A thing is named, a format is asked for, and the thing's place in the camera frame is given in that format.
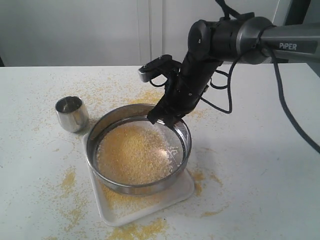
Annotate yellow and white grain mix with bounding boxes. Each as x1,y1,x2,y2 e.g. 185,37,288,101
96,121,183,185

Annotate stainless steel cup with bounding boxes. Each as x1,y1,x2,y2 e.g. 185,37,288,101
55,95,89,133

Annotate white cabinet behind table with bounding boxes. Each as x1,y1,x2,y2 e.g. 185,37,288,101
0,0,294,67

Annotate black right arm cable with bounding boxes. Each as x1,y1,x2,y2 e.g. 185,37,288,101
149,0,320,154

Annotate white square plastic tray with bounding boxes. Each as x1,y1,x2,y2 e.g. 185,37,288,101
81,133,195,227

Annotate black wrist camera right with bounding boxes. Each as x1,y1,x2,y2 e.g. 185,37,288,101
138,54,181,83

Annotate round steel mesh sieve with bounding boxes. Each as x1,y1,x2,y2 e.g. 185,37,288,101
84,103,192,196

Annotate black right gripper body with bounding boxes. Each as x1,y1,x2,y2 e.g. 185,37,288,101
156,69,209,118

